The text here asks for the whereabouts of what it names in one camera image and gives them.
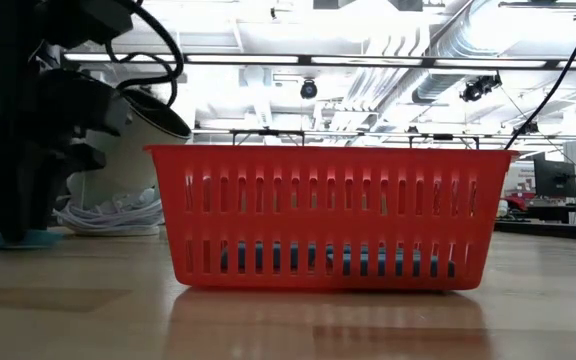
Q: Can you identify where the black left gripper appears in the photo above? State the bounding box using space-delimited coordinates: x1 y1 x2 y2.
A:
0 114 107 242

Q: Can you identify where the white cylindrical desk lamp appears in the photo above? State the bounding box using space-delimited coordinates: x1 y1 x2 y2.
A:
67 87 193 211

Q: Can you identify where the red slotted plastic basket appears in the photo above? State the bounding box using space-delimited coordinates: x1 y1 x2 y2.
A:
143 144 519 292

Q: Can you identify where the black overhead light beam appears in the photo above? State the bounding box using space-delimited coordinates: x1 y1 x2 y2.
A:
55 49 576 72

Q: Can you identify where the black ceiling track light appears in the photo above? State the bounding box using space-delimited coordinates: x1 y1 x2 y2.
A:
511 118 542 136
458 71 503 104

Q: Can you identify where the small red background object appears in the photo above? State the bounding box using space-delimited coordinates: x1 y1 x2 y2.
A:
498 194 528 212

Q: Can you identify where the white printed sign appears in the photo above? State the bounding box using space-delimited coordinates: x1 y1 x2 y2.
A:
502 162 535 199

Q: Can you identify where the black background desk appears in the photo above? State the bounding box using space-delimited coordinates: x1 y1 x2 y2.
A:
495 203 576 225

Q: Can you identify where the black computer monitor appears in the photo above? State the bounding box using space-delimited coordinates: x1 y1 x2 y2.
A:
532 151 576 200

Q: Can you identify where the white coiled lamp cable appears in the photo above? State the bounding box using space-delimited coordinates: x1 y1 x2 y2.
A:
53 188 165 237

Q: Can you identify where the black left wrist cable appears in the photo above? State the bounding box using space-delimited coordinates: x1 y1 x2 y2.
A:
103 0 186 109

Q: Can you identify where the black overhead camera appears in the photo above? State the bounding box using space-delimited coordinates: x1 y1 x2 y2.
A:
299 78 319 100

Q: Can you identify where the silver ventilation duct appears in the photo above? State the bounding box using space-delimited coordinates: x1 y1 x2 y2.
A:
410 29 502 104

